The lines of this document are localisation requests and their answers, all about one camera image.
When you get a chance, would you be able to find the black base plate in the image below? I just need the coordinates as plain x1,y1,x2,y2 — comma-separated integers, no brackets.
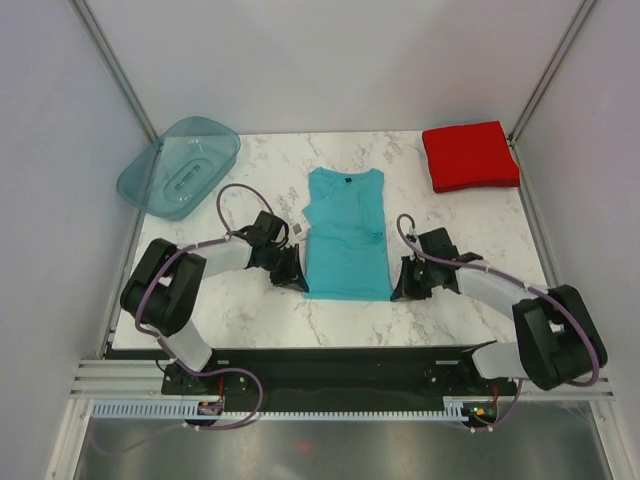
161,346,516,410

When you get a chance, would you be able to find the right aluminium corner post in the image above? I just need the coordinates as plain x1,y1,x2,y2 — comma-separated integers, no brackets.
507,0,600,147

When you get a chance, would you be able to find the aluminium corner post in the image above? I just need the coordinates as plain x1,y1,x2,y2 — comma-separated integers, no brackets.
507,0,600,147
69,0,159,142

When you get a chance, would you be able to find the left aluminium corner post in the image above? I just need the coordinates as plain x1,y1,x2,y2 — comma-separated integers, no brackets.
69,0,159,142

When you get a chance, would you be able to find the aluminium frame rail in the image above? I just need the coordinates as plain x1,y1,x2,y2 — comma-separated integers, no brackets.
70,360,615,402

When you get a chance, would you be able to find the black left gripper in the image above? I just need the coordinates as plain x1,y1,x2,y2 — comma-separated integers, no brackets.
261,243,307,293

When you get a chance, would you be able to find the folded red t shirt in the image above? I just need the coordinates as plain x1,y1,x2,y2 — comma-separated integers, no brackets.
422,121,520,194

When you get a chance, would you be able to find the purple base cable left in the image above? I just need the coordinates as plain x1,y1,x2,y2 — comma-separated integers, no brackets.
89,367,266,456

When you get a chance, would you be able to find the teal t shirt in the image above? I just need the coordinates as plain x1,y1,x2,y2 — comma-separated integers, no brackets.
303,168,392,302

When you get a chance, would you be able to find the teal transparent plastic bin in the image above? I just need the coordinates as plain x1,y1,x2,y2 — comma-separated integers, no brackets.
116,116,241,221

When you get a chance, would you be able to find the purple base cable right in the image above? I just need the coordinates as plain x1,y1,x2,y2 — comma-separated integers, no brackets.
459,379,524,435

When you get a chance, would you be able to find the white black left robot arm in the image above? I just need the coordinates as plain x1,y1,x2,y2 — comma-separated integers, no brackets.
120,211,309,393

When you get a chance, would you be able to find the white slotted cable duct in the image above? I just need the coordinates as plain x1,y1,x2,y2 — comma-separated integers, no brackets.
91,397,497,424

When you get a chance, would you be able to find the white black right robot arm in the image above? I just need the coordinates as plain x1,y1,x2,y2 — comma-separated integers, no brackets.
391,228,608,394

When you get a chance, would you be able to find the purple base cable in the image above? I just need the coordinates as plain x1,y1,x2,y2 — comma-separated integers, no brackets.
89,367,266,456
459,379,524,435

